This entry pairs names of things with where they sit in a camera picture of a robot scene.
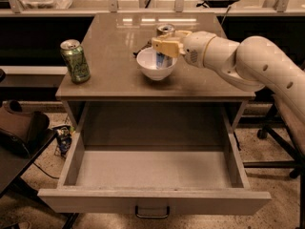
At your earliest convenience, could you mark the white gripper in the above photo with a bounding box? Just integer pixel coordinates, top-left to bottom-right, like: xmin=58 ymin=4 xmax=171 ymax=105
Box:
xmin=152 ymin=31 xmax=215 ymax=68

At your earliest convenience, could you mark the silver blue redbull can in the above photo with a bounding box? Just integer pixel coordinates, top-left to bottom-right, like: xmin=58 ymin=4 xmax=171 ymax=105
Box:
xmin=156 ymin=24 xmax=175 ymax=69

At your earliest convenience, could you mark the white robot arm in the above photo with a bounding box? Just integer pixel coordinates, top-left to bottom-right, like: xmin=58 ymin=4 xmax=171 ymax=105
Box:
xmin=152 ymin=31 xmax=305 ymax=122

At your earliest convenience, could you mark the white bowl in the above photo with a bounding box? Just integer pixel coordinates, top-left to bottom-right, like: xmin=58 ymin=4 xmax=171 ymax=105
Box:
xmin=136 ymin=47 xmax=177 ymax=81

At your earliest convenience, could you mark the green soda can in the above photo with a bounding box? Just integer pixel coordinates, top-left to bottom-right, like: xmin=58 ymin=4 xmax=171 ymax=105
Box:
xmin=60 ymin=39 xmax=91 ymax=84

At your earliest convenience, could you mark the dark snack wrapper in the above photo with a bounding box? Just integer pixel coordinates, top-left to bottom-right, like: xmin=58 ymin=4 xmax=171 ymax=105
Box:
xmin=133 ymin=40 xmax=152 ymax=57

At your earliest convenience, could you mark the grey cabinet with counter top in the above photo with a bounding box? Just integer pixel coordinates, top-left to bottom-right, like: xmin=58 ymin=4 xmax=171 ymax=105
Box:
xmin=57 ymin=13 xmax=249 ymax=151

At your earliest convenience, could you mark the open grey drawer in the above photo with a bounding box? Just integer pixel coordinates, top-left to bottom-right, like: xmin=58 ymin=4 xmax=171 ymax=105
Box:
xmin=37 ymin=107 xmax=272 ymax=217

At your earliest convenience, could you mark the black office chair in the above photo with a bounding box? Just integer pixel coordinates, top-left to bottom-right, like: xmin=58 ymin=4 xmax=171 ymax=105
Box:
xmin=244 ymin=94 xmax=305 ymax=229

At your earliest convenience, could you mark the crumpled blue snack bag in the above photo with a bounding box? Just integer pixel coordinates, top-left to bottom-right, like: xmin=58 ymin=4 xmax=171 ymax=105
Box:
xmin=52 ymin=124 xmax=71 ymax=156

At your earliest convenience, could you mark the dark side table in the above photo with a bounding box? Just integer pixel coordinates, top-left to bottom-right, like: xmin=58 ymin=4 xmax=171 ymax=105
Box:
xmin=0 ymin=129 xmax=80 ymax=229

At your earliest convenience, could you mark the black drawer handle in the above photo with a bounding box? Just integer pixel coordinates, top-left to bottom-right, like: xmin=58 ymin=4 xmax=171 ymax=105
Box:
xmin=134 ymin=206 xmax=171 ymax=219

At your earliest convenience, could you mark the black cable on floor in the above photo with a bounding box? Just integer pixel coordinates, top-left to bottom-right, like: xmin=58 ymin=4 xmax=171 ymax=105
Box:
xmin=32 ymin=161 xmax=61 ymax=180

